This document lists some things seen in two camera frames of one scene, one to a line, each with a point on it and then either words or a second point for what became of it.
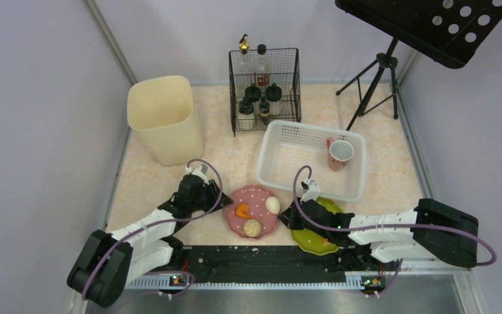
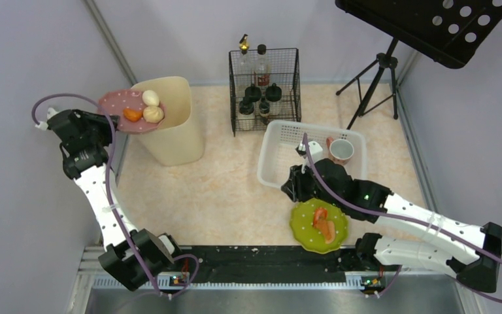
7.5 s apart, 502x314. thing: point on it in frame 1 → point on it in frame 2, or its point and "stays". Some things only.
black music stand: [450, 32] stays
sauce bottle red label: [261, 69] stays
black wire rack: [265, 86] stays
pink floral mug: [340, 153] stays
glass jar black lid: [252, 93] stays
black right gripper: [294, 214] → [297, 186]
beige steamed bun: [251, 227] → [153, 114]
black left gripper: [216, 195] → [105, 122]
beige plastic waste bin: [161, 111] stays
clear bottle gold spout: [244, 65] stays
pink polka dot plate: [249, 202] → [116, 101]
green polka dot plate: [312, 243] stays
